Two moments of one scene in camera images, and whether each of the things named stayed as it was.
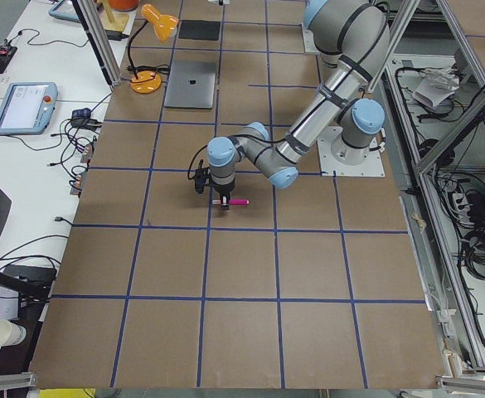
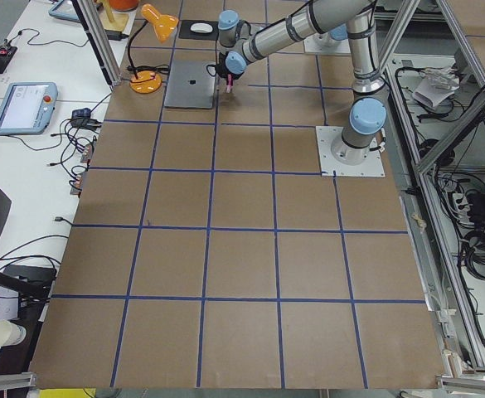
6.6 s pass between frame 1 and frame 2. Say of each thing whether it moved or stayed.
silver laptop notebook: stayed
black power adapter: stayed
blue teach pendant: stayed
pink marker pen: moved
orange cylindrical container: stayed
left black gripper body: moved
